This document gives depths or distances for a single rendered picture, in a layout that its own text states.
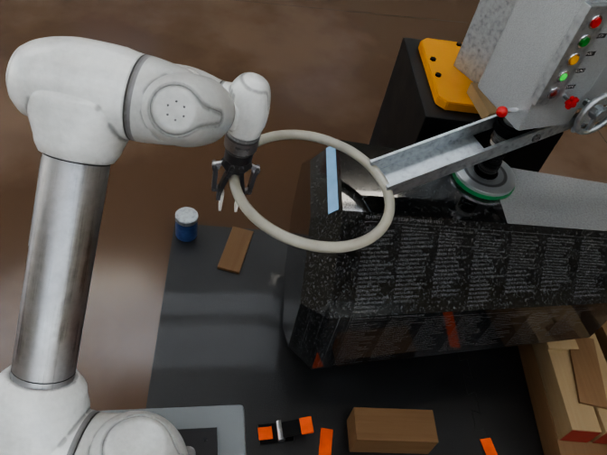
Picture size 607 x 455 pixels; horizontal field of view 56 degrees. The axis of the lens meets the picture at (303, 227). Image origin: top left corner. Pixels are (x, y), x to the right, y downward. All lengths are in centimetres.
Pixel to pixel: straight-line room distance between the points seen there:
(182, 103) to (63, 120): 18
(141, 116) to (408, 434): 161
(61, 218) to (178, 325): 149
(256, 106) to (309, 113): 206
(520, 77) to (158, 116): 115
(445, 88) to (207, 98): 174
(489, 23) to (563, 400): 147
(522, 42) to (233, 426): 123
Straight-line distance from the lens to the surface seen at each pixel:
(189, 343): 232
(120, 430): 100
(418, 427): 219
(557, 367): 245
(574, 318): 215
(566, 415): 237
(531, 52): 169
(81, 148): 89
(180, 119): 81
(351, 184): 181
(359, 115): 351
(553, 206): 206
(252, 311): 241
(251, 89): 137
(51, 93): 89
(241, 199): 151
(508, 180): 202
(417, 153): 183
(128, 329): 238
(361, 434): 211
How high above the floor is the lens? 204
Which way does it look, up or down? 48 degrees down
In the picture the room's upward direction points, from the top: 14 degrees clockwise
